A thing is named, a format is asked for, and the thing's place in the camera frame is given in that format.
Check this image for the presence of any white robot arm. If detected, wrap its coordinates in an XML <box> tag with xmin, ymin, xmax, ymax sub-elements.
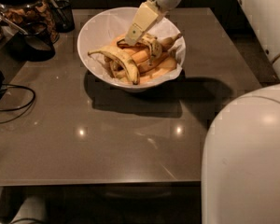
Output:
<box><xmin>201</xmin><ymin>0</ymin><xmax>280</xmax><ymax>224</ymax></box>

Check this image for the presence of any black mesh cup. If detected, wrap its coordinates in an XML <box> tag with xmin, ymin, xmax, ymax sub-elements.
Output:
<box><xmin>10</xmin><ymin>22</ymin><xmax>55</xmax><ymax>62</ymax></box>

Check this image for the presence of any spotted banana front left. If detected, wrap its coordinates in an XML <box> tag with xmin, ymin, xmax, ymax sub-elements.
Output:
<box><xmin>88</xmin><ymin>45</ymin><xmax>140</xmax><ymax>85</ymax></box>

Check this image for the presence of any black mesh pen holder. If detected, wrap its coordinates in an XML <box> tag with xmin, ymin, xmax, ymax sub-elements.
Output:
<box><xmin>50</xmin><ymin>1</ymin><xmax>75</xmax><ymax>33</ymax></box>

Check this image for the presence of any orange banana lower middle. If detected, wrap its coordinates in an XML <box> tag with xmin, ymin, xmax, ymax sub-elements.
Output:
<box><xmin>137</xmin><ymin>52</ymin><xmax>169</xmax><ymax>73</ymax></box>

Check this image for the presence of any black cable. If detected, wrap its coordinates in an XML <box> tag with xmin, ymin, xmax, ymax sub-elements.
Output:
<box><xmin>0</xmin><ymin>83</ymin><xmax>37</xmax><ymax>125</ymax></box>

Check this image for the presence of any spotted ripe banana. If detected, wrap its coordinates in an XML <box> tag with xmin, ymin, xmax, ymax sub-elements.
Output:
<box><xmin>120</xmin><ymin>33</ymin><xmax>162</xmax><ymax>62</ymax></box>

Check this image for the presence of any glass jar with snacks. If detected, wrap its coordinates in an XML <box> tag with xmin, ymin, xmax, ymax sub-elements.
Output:
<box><xmin>0</xmin><ymin>0</ymin><xmax>59</xmax><ymax>43</ymax></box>

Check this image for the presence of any white bowl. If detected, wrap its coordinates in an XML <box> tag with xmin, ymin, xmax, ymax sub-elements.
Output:
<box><xmin>77</xmin><ymin>7</ymin><xmax>186</xmax><ymax>92</ymax></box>

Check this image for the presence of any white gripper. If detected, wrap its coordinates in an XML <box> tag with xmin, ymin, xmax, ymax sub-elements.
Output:
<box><xmin>125</xmin><ymin>0</ymin><xmax>182</xmax><ymax>46</ymax></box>

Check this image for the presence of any orange banana long middle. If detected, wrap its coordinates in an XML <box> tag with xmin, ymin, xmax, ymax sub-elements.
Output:
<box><xmin>123</xmin><ymin>34</ymin><xmax>182</xmax><ymax>63</ymax></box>

